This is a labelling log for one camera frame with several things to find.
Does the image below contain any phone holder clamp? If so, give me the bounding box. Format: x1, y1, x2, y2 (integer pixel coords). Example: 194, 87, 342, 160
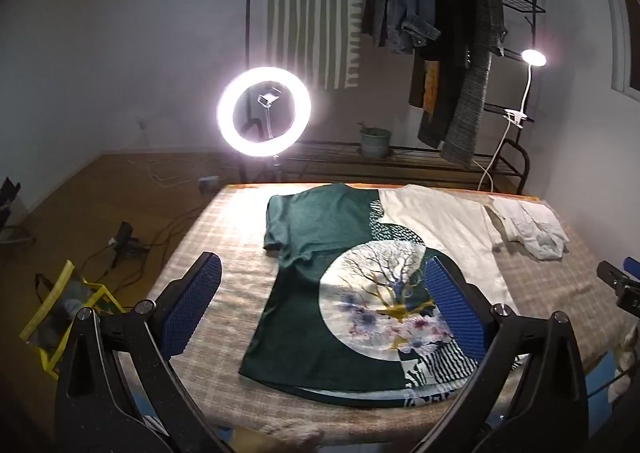
256, 89, 282, 139

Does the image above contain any black chair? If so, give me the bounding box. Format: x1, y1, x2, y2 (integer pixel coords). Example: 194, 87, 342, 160
0, 177, 36, 246

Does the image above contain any white cable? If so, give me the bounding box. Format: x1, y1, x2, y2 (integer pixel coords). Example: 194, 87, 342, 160
137, 119, 201, 184

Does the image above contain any small black tripod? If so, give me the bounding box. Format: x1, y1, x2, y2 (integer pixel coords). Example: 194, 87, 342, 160
107, 222, 148, 269

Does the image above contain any yellow-trimmed clear bag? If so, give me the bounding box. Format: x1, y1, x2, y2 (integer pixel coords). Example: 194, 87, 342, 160
19, 259, 126, 380

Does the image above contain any black metal tube frame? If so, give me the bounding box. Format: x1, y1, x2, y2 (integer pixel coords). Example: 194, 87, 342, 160
501, 138, 531, 195

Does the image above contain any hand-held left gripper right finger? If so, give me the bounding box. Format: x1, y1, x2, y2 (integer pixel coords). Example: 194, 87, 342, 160
410, 255, 591, 453

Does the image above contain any grey plaid coat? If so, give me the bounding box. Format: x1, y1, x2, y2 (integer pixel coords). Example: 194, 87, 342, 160
440, 0, 506, 166

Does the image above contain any green and white printed t-shirt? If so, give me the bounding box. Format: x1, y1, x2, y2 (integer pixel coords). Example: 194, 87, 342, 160
239, 183, 521, 409

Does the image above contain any yellow patterned garment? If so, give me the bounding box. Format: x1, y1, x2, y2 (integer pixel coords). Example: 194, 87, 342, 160
422, 60, 441, 114

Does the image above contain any white ring light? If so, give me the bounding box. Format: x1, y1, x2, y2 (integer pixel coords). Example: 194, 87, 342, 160
216, 66, 312, 184

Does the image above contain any beige checked blanket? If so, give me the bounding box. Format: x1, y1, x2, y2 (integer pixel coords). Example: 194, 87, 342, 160
165, 182, 640, 453

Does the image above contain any small white garment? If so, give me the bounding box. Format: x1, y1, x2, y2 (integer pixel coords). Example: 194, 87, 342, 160
487, 197, 571, 261

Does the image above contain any white clip lamp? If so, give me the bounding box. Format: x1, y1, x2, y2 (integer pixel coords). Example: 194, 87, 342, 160
479, 48, 548, 191

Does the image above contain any green striped wall hanging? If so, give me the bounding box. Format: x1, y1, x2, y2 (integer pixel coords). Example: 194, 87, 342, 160
262, 0, 368, 91

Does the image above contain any black metal clothes rack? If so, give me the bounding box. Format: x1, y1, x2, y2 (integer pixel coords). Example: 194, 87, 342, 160
245, 0, 547, 194

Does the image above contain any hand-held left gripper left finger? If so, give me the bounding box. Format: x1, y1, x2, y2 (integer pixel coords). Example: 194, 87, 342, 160
54, 252, 236, 453

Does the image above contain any potted plant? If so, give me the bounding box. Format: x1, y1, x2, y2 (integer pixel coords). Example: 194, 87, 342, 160
356, 122, 393, 159

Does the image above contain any window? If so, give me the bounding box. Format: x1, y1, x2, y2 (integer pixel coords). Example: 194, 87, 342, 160
607, 0, 640, 101

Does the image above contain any white crumpled cloth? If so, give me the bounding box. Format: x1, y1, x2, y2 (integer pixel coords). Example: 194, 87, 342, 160
614, 325, 640, 386

